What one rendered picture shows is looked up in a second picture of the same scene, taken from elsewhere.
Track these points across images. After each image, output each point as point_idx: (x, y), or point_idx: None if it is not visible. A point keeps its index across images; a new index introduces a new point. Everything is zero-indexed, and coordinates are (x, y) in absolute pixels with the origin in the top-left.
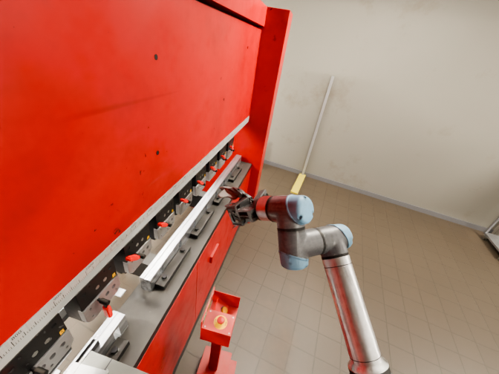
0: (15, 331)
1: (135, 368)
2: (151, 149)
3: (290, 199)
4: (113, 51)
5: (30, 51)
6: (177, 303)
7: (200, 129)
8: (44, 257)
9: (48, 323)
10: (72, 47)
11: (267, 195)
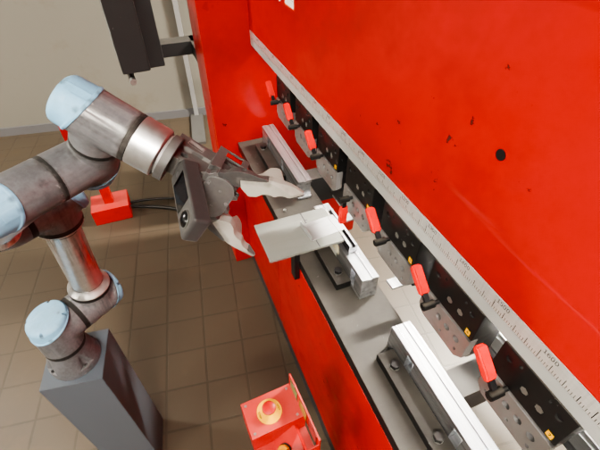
0: (329, 112)
1: (293, 254)
2: (489, 125)
3: (92, 83)
4: None
5: None
6: (354, 385)
7: None
8: (350, 84)
9: (335, 143)
10: None
11: (181, 214)
